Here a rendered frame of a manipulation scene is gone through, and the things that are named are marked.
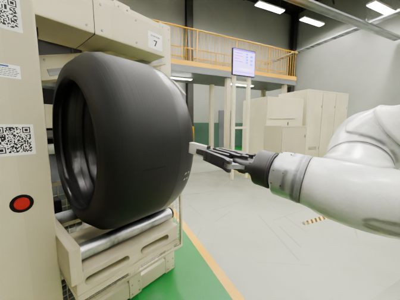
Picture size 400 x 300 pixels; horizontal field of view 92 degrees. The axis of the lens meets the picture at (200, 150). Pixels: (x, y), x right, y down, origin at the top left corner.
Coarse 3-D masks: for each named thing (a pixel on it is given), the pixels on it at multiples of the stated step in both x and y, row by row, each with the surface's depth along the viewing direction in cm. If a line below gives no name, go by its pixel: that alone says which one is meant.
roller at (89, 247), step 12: (156, 216) 72; (168, 216) 76; (120, 228) 63; (132, 228) 65; (144, 228) 68; (96, 240) 57; (108, 240) 59; (120, 240) 62; (84, 252) 54; (96, 252) 56
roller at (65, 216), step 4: (60, 212) 74; (64, 212) 75; (68, 212) 75; (72, 212) 76; (56, 216) 72; (60, 216) 73; (64, 216) 74; (68, 216) 75; (72, 216) 75; (76, 216) 77; (60, 220) 73; (64, 220) 74; (68, 220) 75; (72, 220) 76
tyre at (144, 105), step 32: (96, 64) 52; (128, 64) 57; (64, 96) 71; (96, 96) 48; (128, 96) 49; (160, 96) 56; (64, 128) 83; (96, 128) 48; (128, 128) 47; (160, 128) 53; (192, 128) 66; (64, 160) 78; (96, 160) 50; (128, 160) 48; (160, 160) 54; (192, 160) 65; (64, 192) 76; (96, 192) 52; (128, 192) 50; (160, 192) 59; (96, 224) 59
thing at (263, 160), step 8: (264, 152) 39; (272, 152) 38; (240, 160) 40; (248, 160) 41; (256, 160) 38; (264, 160) 37; (272, 160) 37; (248, 168) 39; (256, 168) 38; (264, 168) 37; (256, 176) 38; (264, 176) 37; (256, 184) 40; (264, 184) 38
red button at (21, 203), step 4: (16, 200) 48; (20, 200) 48; (24, 200) 49; (28, 200) 49; (16, 204) 48; (20, 204) 48; (24, 204) 49; (28, 204) 49; (16, 208) 48; (20, 208) 48; (24, 208) 49
